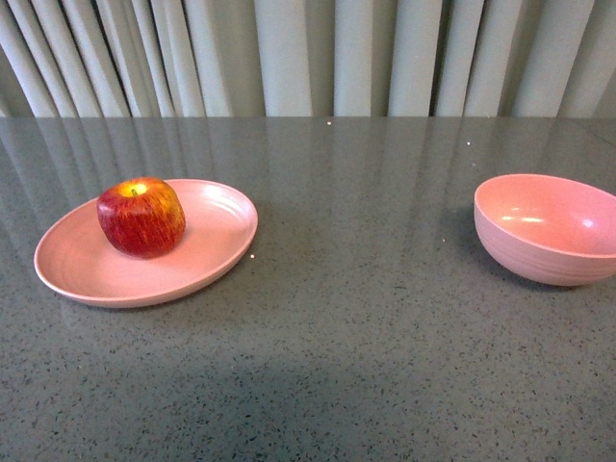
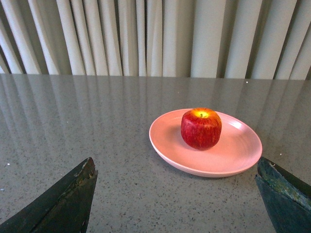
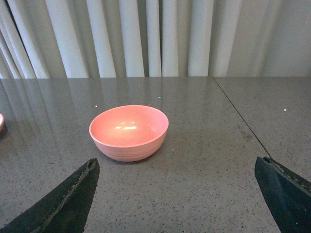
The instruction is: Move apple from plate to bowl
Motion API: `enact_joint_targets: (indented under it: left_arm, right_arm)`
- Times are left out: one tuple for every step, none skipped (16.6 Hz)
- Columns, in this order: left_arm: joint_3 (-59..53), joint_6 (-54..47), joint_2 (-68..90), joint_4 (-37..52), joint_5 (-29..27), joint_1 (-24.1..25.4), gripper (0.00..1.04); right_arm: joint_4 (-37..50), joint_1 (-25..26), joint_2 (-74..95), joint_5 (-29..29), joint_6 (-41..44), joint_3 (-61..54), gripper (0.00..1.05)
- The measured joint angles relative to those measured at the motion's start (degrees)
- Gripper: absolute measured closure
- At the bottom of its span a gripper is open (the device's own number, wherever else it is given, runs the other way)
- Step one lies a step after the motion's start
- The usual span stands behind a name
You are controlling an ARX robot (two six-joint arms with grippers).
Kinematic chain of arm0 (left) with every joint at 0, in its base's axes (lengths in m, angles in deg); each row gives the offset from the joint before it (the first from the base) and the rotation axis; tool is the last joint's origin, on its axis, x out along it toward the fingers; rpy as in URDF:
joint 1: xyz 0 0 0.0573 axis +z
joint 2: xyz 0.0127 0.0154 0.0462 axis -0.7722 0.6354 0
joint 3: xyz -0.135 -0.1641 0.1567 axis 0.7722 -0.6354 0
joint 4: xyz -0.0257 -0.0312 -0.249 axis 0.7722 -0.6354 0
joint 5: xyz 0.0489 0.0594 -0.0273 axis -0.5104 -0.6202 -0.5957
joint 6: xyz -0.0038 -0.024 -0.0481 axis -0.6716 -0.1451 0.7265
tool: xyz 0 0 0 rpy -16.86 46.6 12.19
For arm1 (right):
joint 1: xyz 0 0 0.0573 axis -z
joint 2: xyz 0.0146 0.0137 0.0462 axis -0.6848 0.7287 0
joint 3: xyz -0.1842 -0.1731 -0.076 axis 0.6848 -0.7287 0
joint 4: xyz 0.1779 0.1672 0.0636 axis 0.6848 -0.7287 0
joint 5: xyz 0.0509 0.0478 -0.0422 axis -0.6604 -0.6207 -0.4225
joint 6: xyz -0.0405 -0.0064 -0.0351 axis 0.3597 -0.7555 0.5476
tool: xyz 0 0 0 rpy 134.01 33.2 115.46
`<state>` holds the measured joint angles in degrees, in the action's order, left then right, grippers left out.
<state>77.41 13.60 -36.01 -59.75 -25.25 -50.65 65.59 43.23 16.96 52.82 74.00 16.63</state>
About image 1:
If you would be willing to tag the red yellow apple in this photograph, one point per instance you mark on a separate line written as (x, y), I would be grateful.
(142, 217)

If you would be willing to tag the pink plastic bowl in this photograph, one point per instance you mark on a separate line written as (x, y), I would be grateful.
(547, 229)

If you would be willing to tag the pink plastic plate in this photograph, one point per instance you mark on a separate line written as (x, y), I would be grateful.
(74, 258)

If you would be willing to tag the white pleated curtain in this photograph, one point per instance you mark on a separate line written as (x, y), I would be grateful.
(308, 58)

